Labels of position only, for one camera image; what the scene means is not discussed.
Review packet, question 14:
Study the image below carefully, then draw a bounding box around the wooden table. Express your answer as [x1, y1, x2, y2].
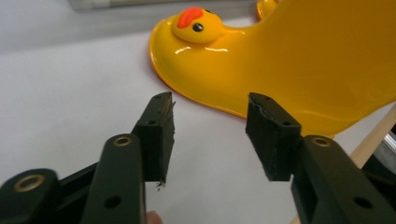
[348, 104, 396, 169]

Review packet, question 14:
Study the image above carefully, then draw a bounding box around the aluminium floor rail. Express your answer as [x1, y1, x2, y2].
[373, 132, 396, 166]

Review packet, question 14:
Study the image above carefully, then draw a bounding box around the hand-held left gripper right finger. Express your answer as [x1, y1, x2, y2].
[245, 91, 396, 224]

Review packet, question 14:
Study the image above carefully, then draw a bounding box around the yellow duck rain boot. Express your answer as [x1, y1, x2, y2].
[255, 0, 279, 21]
[148, 0, 396, 138]

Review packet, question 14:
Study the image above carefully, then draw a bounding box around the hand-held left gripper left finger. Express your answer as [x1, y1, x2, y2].
[80, 91, 176, 224]

